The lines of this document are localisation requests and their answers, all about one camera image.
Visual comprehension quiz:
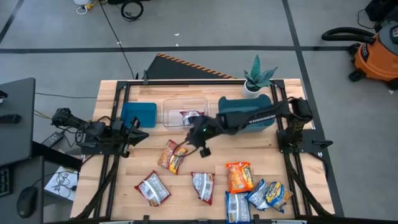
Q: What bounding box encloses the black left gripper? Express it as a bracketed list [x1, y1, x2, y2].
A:
[109, 116, 150, 157]

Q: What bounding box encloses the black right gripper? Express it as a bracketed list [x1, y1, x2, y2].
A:
[185, 115, 220, 149]

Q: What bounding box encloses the red Maruchan noodle pack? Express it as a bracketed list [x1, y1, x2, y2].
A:
[179, 110, 205, 127]
[190, 171, 215, 206]
[134, 170, 171, 207]
[157, 139, 188, 175]

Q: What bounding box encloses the orange Maruchan noodle pack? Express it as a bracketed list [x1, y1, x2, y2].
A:
[226, 161, 254, 194]

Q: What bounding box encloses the blue Maruchan noodle pack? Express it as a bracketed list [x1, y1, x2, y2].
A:
[224, 190, 252, 224]
[265, 181, 294, 214]
[244, 178, 271, 212]

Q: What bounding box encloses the blue plastic bin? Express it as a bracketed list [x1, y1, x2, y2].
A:
[120, 101, 158, 128]

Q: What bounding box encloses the clear plastic bin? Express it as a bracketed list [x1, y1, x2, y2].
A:
[161, 97, 211, 130]

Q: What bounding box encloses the black mat with hazard stripe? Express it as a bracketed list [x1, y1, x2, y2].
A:
[146, 52, 237, 80]

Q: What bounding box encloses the green plant in white pot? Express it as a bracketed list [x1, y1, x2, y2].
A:
[242, 54, 279, 99]

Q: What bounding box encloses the black power adapter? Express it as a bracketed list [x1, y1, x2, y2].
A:
[41, 131, 65, 149]

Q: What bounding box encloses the white printed box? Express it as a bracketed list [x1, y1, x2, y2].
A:
[44, 166, 78, 202]

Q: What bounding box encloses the dark grey side desk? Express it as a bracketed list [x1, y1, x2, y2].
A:
[0, 155, 44, 224]

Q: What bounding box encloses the black remote control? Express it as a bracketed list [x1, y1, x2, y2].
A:
[0, 114, 22, 124]

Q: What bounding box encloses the black computer mouse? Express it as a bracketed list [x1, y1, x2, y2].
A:
[16, 185, 38, 218]

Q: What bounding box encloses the black keyboard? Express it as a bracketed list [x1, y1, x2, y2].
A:
[0, 166, 14, 198]

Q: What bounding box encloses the orange shop vacuum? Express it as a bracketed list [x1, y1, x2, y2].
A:
[348, 21, 398, 90]

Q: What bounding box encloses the black equipment case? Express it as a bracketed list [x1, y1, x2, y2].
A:
[365, 0, 398, 22]

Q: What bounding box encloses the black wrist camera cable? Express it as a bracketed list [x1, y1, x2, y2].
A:
[173, 140, 200, 158]

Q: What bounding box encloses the dark teal bin with handles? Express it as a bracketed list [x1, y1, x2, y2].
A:
[217, 94, 276, 134]

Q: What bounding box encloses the black aluminium rig frame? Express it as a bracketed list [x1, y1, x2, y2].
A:
[74, 79, 335, 224]

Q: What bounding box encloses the long black floor cable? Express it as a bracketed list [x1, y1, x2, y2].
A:
[98, 0, 139, 80]

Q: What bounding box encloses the coiled black cable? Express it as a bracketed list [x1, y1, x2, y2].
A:
[120, 0, 144, 22]

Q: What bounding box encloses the black vacuum hose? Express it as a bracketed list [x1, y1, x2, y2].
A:
[321, 27, 377, 44]

